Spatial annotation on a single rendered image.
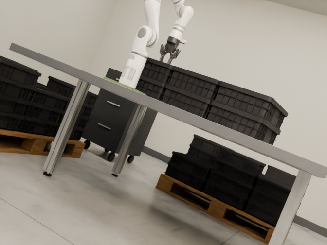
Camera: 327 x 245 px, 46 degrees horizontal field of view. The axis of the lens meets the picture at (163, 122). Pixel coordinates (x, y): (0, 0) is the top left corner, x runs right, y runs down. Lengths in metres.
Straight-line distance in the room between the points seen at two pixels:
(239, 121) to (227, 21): 4.19
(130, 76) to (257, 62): 3.92
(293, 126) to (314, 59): 0.96
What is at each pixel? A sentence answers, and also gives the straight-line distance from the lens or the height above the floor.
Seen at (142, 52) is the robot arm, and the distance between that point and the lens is 2.02.
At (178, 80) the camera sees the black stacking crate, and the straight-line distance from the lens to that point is 2.14.
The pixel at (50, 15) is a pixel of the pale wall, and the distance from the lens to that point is 5.74.
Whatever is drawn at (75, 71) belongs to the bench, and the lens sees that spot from 1.86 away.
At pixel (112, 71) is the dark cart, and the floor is 0.87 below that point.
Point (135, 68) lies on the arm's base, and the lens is 2.01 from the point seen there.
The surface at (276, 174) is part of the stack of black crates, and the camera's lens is 3.80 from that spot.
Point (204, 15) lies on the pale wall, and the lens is 6.18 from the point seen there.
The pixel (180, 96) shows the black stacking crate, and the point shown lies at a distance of 2.11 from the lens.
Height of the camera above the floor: 0.65
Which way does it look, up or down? 1 degrees down
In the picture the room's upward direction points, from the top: 22 degrees clockwise
